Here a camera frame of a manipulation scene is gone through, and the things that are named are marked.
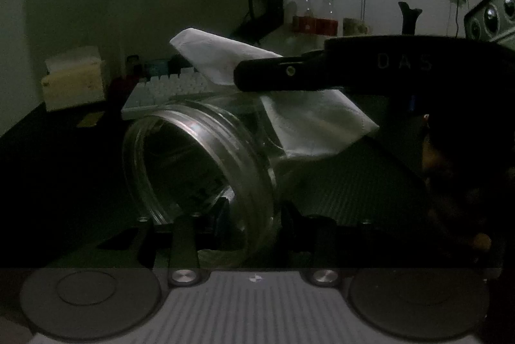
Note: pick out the grey audio device with knobs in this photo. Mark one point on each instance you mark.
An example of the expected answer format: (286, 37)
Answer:
(492, 20)

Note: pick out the bottle with black cap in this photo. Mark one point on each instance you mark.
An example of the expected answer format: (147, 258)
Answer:
(327, 23)

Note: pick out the black forked stand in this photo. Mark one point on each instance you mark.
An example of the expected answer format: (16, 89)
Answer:
(409, 18)

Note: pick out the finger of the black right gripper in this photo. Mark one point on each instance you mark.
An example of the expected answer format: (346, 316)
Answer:
(311, 71)

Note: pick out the yellow tissue box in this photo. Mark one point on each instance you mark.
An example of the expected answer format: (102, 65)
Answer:
(75, 77)

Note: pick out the bottle with tan cap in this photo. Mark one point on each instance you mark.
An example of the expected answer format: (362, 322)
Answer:
(306, 21)

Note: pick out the white cleaning cloth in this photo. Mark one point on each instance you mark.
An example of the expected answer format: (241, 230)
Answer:
(308, 125)

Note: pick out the clear glass jar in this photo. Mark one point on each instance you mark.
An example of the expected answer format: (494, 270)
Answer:
(204, 168)

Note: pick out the white mechanical keyboard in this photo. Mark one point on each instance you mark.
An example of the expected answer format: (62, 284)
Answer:
(158, 91)

